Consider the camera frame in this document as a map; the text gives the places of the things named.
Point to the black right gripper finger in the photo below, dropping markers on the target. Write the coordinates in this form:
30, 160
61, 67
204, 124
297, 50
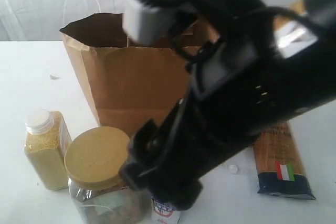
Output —
144, 145
135, 176

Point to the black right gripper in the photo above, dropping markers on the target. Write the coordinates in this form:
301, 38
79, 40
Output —
227, 46

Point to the blue and white milk carton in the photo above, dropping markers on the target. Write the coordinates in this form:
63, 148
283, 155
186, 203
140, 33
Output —
164, 212

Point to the clear jar with tan lid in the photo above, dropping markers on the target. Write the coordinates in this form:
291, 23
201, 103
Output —
92, 161

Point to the spaghetti packet with Italian flag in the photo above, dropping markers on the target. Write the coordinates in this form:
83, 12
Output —
279, 167

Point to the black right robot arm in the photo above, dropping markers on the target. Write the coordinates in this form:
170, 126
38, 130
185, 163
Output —
302, 74

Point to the brown paper shopping bag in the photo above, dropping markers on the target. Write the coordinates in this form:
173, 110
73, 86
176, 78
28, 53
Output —
125, 83

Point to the white crumpled paper ball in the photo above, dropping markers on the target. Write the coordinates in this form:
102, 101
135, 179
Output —
233, 169

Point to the millet bottle with white cap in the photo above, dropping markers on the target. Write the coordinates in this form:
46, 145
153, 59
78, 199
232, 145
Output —
47, 140

